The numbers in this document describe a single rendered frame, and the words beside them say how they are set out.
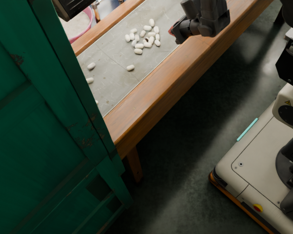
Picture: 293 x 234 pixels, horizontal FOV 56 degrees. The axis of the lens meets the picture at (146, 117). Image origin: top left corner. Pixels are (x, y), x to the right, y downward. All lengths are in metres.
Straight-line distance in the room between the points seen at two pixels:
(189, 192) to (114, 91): 0.85
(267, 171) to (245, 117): 0.53
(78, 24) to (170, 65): 0.50
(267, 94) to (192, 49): 1.00
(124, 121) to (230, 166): 0.68
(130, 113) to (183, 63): 0.30
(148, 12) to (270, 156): 0.94
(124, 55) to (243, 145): 0.78
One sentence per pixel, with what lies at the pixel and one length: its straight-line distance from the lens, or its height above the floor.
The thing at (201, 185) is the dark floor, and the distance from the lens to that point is 1.71.
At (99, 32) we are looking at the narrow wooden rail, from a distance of 1.28.
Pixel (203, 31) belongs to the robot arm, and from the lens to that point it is 0.91.
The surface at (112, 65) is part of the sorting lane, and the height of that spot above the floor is 0.74.
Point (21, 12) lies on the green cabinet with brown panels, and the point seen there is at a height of 1.41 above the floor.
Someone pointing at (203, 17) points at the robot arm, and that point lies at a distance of 0.90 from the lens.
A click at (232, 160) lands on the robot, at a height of 0.28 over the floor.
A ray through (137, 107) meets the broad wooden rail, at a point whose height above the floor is 0.76.
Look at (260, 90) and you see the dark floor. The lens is 2.07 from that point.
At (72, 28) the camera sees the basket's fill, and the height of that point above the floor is 0.74.
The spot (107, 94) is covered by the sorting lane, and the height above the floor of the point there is 0.74.
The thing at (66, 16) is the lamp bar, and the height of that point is 1.06.
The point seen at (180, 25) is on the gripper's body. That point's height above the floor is 0.94.
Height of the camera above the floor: 1.65
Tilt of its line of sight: 63 degrees down
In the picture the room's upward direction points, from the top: 7 degrees counter-clockwise
